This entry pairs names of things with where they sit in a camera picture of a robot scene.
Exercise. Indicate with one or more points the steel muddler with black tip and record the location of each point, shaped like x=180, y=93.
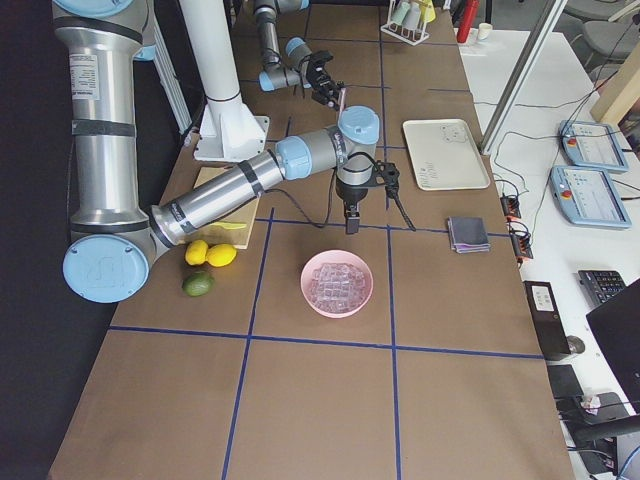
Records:
x=341, y=101

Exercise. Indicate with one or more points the wooden cutting board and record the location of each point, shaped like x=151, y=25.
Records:
x=207, y=211

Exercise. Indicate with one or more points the black laptop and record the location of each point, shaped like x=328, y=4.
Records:
x=615, y=326

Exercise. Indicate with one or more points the yellow lemon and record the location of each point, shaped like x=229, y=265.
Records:
x=196, y=252
x=221, y=255

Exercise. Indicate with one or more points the clear ice cubes pile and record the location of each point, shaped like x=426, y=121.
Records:
x=338, y=288

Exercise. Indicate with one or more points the lower teach pendant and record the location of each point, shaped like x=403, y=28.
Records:
x=587, y=197

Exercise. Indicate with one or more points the orange black power strip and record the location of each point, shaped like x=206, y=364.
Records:
x=510, y=206

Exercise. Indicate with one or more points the white paper cup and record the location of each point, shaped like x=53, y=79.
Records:
x=483, y=31

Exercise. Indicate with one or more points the aluminium frame post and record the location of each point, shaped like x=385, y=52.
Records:
x=532, y=48

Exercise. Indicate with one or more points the red bottle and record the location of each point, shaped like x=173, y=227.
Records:
x=468, y=15

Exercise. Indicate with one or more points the computer mouse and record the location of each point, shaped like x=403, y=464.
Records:
x=576, y=345

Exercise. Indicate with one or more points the cream bear tray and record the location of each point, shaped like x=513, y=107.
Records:
x=444, y=156

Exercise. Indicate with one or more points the pink bowl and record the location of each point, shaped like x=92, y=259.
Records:
x=334, y=256

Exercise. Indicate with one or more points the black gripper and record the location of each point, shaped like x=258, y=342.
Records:
x=320, y=80
x=349, y=195

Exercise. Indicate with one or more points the green avocado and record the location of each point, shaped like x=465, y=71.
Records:
x=198, y=284

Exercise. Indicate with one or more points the black box device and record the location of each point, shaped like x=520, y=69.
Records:
x=546, y=319

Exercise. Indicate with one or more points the white wire cup rack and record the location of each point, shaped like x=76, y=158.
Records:
x=408, y=20

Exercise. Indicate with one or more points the grey folded cloth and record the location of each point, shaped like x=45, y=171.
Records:
x=468, y=235

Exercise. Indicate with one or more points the black keyboard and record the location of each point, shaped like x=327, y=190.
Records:
x=601, y=285

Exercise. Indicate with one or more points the upper teach pendant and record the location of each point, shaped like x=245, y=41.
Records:
x=592, y=144

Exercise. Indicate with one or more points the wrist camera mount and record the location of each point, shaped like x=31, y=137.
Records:
x=317, y=60
x=389, y=174

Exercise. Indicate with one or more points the teach pendant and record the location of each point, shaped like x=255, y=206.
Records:
x=592, y=144
x=587, y=197

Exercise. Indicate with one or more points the yellow plastic knife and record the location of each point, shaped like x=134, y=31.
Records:
x=230, y=226

